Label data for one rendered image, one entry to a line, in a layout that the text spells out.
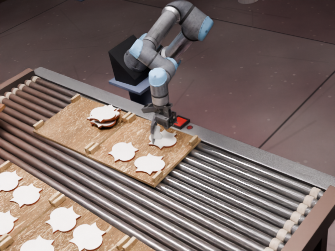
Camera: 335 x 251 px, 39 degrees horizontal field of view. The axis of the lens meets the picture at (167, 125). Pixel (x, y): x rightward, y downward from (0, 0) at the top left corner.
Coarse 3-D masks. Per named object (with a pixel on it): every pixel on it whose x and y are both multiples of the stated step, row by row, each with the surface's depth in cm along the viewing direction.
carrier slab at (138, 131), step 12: (144, 120) 237; (120, 132) 232; (132, 132) 230; (144, 132) 229; (180, 132) 224; (108, 144) 226; (132, 144) 223; (144, 144) 221; (180, 144) 217; (96, 156) 220; (108, 156) 218; (168, 156) 212; (180, 156) 210; (120, 168) 210; (132, 168) 209; (168, 168) 205; (144, 180) 202
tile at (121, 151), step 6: (120, 144) 222; (126, 144) 222; (114, 150) 219; (120, 150) 219; (126, 150) 218; (132, 150) 217; (138, 150) 218; (114, 156) 216; (120, 156) 215; (126, 156) 215; (132, 156) 214
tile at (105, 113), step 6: (96, 108) 240; (102, 108) 239; (108, 108) 239; (114, 108) 238; (96, 114) 236; (102, 114) 235; (108, 114) 234; (114, 114) 233; (96, 120) 233; (102, 120) 231; (108, 120) 231
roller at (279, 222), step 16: (16, 96) 280; (48, 112) 260; (176, 176) 204; (192, 176) 202; (208, 192) 194; (224, 192) 191; (240, 208) 185; (256, 208) 182; (272, 224) 177; (288, 224) 173
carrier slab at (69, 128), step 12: (72, 108) 257; (84, 108) 255; (48, 120) 251; (60, 120) 249; (72, 120) 247; (84, 120) 246; (120, 120) 241; (36, 132) 244; (48, 132) 242; (60, 132) 240; (72, 132) 238; (84, 132) 237; (96, 132) 235; (108, 132) 234; (60, 144) 233; (72, 144) 230; (84, 144) 229
